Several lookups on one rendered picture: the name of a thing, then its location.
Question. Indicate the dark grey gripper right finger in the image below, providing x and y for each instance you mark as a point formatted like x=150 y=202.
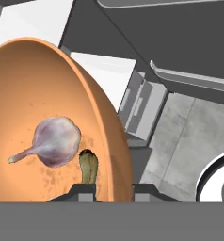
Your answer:
x=143 y=193

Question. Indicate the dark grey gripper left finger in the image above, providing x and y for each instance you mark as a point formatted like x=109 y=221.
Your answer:
x=85 y=193

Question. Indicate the orange bowl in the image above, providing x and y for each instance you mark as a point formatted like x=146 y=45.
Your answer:
x=29 y=81

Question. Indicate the olive brown mushroom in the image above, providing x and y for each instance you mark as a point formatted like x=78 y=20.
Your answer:
x=88 y=168

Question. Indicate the pale purple garlic bulb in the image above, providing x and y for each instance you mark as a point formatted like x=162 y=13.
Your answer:
x=56 y=142

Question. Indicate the white fridge shelf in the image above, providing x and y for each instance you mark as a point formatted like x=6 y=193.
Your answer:
x=110 y=77
x=32 y=19

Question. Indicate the dark grey fridge door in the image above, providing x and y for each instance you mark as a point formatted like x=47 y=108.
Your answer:
x=186 y=37

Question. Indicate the white and black round object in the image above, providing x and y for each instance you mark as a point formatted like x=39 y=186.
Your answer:
x=216 y=185

